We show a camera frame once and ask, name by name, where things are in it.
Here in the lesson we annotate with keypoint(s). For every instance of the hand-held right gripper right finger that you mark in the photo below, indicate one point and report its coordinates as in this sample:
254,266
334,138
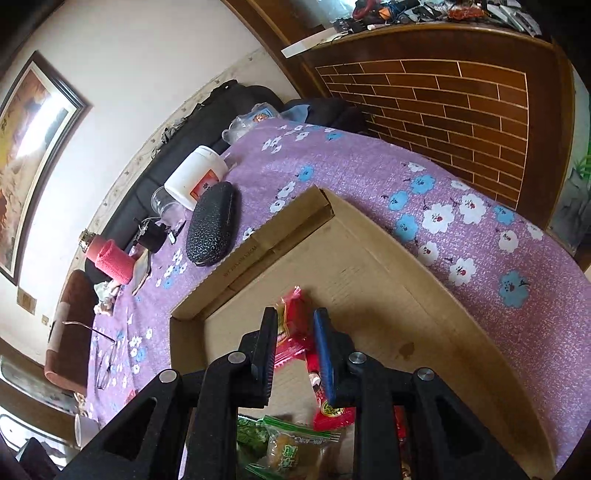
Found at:
325,360

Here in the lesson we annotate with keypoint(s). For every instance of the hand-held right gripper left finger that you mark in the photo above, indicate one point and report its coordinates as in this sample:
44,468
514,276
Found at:
264,360

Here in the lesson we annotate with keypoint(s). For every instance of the red gold label snack packet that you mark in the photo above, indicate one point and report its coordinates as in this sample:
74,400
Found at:
293,323

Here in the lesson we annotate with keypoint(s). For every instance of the red face print snack packet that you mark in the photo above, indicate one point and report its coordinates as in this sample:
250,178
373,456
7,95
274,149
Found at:
330,413

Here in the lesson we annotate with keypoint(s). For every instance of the green snack packet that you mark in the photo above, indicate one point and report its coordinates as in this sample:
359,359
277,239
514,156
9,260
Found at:
249,438

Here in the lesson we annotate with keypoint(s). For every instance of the clear green print pastry packet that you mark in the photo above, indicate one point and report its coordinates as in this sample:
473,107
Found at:
288,450

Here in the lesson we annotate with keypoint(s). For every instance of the cardboard box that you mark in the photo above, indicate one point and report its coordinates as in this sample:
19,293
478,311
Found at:
369,277

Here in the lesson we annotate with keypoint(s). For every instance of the dark red snack packet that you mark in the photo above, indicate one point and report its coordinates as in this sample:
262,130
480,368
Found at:
400,429

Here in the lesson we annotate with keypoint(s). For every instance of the white mug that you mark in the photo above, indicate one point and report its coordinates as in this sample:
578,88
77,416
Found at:
85,431

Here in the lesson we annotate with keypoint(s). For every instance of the eyeglasses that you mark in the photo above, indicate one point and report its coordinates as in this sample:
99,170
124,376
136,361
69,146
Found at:
104,376

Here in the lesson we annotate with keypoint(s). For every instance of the brown armchair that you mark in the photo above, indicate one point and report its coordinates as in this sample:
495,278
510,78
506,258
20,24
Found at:
69,323

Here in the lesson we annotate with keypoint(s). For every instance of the black glasses case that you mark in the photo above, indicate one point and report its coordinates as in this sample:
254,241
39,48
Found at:
212,226

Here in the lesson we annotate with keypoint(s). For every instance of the small notebook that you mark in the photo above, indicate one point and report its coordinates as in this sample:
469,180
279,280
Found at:
141,272

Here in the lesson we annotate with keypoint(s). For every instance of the nail clipper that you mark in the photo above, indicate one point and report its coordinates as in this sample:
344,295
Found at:
175,233

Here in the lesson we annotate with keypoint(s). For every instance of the small black cup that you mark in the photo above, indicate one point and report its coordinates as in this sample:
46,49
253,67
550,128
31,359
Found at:
152,237

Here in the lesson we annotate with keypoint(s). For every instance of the white pink cloth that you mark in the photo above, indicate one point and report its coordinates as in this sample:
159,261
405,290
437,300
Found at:
107,297

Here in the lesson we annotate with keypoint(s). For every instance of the pink bottle with knit sleeve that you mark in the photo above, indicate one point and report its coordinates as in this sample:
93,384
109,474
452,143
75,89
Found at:
113,261

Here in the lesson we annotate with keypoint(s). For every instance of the clear glass cup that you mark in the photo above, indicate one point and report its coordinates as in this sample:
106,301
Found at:
166,207

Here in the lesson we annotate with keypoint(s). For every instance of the white plastic jar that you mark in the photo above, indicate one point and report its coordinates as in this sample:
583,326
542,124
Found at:
194,177

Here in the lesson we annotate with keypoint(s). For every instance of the black sofa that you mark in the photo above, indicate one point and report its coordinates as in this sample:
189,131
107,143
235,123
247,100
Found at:
129,212

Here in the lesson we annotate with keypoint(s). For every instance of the clear printed plastic bag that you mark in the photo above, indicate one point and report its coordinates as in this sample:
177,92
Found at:
249,122

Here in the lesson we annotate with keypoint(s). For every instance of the dark blue bag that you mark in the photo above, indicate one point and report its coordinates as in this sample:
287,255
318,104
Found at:
323,113

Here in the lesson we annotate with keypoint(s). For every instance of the wooden brick pattern cabinet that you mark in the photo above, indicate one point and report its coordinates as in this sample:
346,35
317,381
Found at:
438,115

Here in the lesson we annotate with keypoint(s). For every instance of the framed painting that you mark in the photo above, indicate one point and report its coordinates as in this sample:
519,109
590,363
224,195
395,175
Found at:
27,161

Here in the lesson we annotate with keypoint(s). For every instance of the white long box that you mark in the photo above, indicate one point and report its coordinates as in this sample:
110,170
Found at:
307,44

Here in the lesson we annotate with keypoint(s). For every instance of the small wall plaque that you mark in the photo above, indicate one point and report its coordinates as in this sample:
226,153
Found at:
26,301

